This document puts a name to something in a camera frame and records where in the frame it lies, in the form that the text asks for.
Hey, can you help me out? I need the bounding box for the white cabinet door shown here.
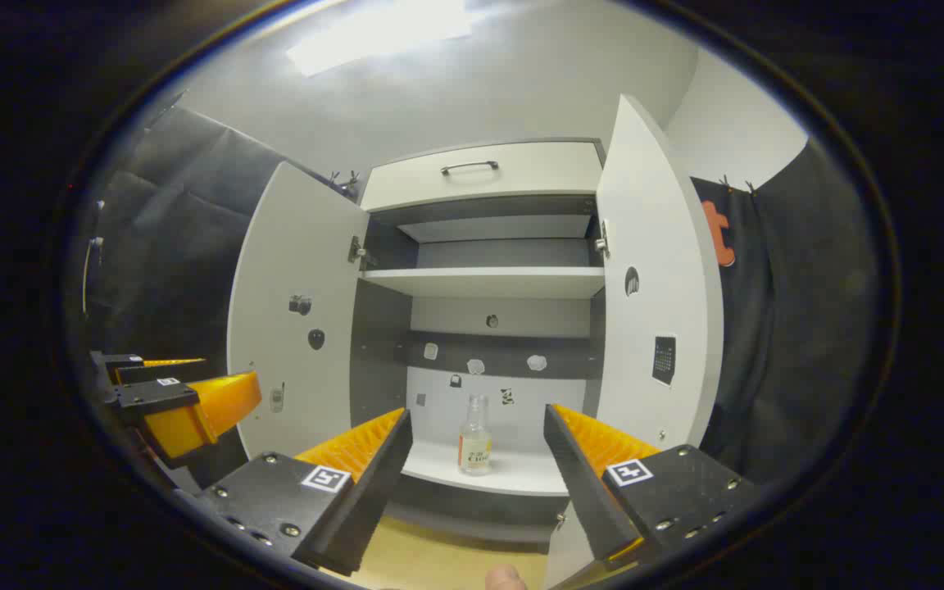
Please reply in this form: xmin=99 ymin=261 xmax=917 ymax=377
xmin=544 ymin=94 xmax=725 ymax=590
xmin=228 ymin=161 xmax=371 ymax=460

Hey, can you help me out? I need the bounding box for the clear glass bottle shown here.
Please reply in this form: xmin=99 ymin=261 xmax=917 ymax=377
xmin=458 ymin=394 xmax=493 ymax=476

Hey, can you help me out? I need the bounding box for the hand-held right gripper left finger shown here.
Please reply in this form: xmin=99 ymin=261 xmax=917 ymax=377
xmin=193 ymin=407 xmax=414 ymax=577

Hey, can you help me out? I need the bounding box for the white cabinet shelf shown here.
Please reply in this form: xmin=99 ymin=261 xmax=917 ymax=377
xmin=401 ymin=438 xmax=571 ymax=497
xmin=360 ymin=266 xmax=606 ymax=299

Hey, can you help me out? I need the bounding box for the white cabinet drawer front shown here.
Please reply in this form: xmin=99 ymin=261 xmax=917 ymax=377
xmin=360 ymin=141 xmax=604 ymax=212

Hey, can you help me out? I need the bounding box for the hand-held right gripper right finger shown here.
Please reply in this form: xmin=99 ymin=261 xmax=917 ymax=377
xmin=543 ymin=403 xmax=760 ymax=573

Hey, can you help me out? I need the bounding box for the white and grey cabinet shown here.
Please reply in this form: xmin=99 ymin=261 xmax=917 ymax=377
xmin=349 ymin=138 xmax=609 ymax=546

